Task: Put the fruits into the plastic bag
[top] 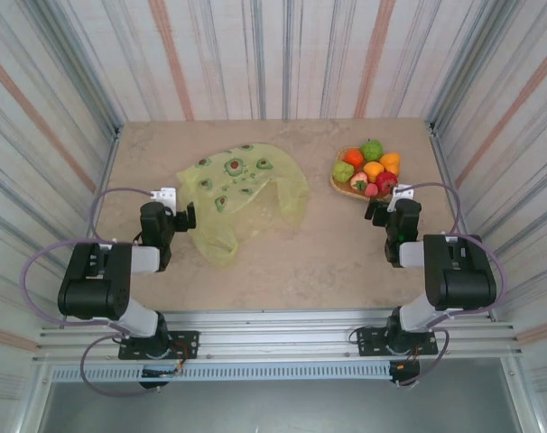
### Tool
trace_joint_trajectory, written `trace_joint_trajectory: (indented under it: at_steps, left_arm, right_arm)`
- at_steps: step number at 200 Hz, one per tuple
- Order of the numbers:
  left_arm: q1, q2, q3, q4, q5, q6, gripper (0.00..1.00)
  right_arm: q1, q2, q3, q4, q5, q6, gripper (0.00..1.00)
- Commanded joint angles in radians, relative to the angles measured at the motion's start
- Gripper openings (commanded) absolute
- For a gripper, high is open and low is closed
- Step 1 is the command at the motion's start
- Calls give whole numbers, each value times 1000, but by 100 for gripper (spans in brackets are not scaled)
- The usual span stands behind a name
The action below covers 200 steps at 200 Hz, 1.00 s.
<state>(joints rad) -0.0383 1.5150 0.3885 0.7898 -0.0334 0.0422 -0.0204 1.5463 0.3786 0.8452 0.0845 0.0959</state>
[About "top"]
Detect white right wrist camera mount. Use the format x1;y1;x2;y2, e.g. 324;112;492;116
387;183;414;213

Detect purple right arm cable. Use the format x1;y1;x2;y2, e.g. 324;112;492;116
393;181;508;389

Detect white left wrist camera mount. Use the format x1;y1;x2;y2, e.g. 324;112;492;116
149;186;179;211

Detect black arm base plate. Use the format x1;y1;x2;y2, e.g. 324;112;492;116
118;330;200;361
355;327;439;357

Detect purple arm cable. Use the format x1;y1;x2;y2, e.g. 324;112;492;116
20;185;184;398
393;181;508;389

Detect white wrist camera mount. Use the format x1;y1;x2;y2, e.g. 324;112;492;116
149;186;179;211
387;183;414;213

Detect grey slotted cable duct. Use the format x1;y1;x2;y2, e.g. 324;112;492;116
50;363;392;383

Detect aluminium table side rail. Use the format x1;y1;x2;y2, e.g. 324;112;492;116
428;121;498;322
60;125;124;328

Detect red apple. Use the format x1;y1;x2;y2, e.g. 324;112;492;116
375;170;399;194

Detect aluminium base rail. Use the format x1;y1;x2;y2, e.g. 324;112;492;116
32;308;525;365

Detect red and black power wires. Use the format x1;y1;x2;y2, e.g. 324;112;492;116
403;345;423;369
172;340;187;375

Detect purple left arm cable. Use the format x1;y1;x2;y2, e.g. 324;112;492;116
20;185;184;398

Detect woven bamboo basket tray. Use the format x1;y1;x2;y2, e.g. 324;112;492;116
329;146;403;202

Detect green custard apple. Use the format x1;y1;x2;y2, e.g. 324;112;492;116
331;161;356;184
360;138;386;162

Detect yellow avocado print plastic bag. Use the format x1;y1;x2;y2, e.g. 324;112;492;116
176;143;311;271

